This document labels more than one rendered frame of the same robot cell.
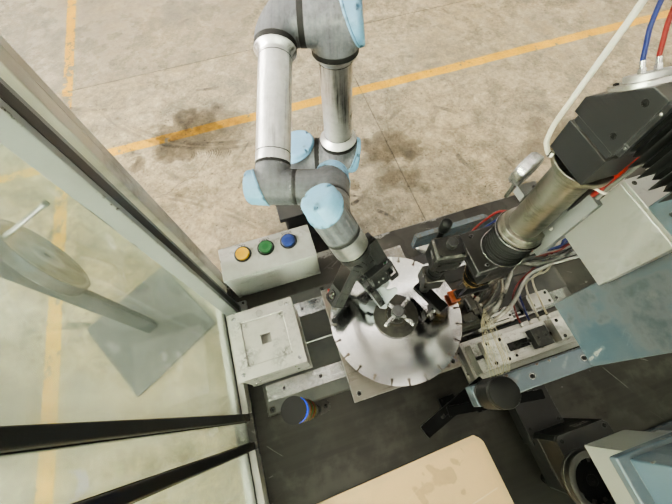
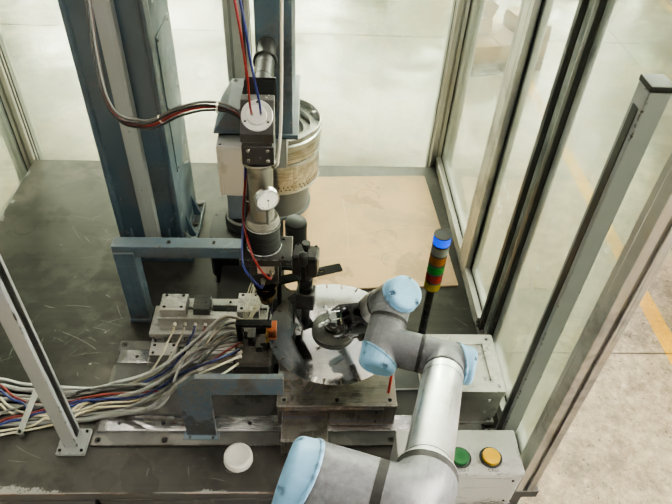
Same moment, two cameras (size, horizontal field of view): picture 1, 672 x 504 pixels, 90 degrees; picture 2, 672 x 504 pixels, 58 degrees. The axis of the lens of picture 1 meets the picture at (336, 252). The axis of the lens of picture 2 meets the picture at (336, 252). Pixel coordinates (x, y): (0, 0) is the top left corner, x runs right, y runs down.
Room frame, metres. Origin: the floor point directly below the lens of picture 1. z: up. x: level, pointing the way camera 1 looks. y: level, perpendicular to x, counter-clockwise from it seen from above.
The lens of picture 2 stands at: (1.19, 0.02, 2.15)
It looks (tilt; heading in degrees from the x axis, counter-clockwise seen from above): 43 degrees down; 189
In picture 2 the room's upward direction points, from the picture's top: 3 degrees clockwise
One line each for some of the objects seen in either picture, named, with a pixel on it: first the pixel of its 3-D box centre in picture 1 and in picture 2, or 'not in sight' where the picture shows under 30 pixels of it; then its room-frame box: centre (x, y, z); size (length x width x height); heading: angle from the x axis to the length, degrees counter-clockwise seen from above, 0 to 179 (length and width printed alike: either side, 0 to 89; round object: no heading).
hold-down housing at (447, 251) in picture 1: (439, 264); (305, 275); (0.24, -0.20, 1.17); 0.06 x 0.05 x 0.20; 94
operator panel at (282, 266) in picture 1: (272, 262); (453, 467); (0.44, 0.20, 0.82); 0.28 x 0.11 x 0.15; 103
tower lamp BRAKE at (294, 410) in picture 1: (295, 410); (442, 238); (0.00, 0.09, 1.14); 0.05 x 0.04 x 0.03; 13
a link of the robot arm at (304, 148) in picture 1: (300, 155); not in sight; (0.78, 0.09, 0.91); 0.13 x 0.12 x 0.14; 85
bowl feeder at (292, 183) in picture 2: not in sight; (276, 162); (-0.51, -0.49, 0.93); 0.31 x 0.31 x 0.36
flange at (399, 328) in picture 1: (396, 315); (333, 327); (0.20, -0.14, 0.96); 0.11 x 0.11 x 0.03
